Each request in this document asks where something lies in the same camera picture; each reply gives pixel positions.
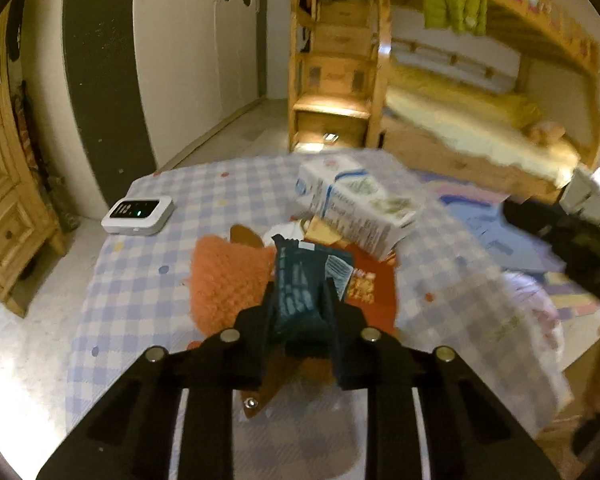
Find pastel patterned rug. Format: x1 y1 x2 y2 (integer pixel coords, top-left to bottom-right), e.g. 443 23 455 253
420 170 600 321

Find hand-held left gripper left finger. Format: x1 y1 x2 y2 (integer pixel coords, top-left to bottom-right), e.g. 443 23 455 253
35 280 281 480

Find dark blue snack wrapper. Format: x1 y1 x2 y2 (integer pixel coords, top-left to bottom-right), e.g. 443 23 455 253
271 235 356 358

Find white milk carton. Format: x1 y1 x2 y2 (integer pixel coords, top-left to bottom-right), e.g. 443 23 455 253
296 156 426 261

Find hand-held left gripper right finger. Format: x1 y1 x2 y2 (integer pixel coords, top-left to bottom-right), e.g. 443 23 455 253
322 280 563 480

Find white nightstand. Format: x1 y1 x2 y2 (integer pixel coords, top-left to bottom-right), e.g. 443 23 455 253
560 166 600 226

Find pale purple plastic bag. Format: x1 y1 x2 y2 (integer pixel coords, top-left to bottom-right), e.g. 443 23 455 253
495 270 566 376

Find camouflage bag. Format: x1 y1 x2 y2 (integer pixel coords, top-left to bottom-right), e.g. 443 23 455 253
12 80 81 233

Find black hanging cloth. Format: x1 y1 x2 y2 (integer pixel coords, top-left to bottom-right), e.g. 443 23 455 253
5 0 28 61

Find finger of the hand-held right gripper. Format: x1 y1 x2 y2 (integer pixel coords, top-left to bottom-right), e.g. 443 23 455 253
502 200 600 293

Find red mango snack packet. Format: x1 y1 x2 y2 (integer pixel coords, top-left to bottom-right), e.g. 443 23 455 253
345 242 398 331

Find yellow paper piece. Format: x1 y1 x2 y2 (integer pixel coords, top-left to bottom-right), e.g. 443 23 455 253
302 216 345 247

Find table with checked tablecloth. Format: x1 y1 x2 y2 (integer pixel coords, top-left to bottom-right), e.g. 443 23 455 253
65 147 568 480

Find wooden stair drawers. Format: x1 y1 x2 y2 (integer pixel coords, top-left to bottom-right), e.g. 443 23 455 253
287 0 391 153

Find white electronic timer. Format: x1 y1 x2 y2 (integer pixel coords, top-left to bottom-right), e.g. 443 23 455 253
101 194 174 236

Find white wardrobe with round holes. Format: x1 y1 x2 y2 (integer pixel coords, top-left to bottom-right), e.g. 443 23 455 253
62 0 268 216

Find yellow bed sheet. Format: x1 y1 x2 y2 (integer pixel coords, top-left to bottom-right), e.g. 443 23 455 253
385 62 581 186

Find wooden glass-door cabinet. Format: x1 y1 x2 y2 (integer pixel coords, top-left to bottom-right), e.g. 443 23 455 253
0 35 66 318

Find wooden bunk bed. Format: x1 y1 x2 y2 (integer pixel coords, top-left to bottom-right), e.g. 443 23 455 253
380 0 600 206

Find orange plush toy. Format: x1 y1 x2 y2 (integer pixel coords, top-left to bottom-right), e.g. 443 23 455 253
530 121 567 143

